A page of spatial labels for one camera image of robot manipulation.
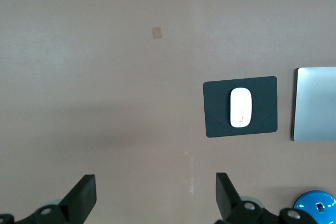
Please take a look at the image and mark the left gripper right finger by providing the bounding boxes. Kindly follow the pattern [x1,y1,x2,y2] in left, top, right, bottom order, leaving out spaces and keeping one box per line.
[215,172,311,224]

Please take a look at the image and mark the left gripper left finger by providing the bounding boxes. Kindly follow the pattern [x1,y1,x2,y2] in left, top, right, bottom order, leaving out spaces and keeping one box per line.
[0,174,98,224]

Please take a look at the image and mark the white computer mouse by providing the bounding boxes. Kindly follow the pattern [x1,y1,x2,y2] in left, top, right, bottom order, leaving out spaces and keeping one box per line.
[229,87,253,129]

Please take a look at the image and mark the black mouse pad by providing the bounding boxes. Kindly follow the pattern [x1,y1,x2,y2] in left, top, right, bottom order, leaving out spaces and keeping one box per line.
[202,76,279,139]

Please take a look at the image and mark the blue desk lamp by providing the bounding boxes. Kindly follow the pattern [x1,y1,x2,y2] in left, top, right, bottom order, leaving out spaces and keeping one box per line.
[293,190,336,224]

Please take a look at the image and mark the silver closed laptop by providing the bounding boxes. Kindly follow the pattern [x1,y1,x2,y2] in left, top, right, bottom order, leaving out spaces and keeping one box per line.
[290,66,336,142]

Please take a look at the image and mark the small brown tape patch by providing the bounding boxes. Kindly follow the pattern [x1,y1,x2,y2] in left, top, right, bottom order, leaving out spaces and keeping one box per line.
[152,26,163,40]

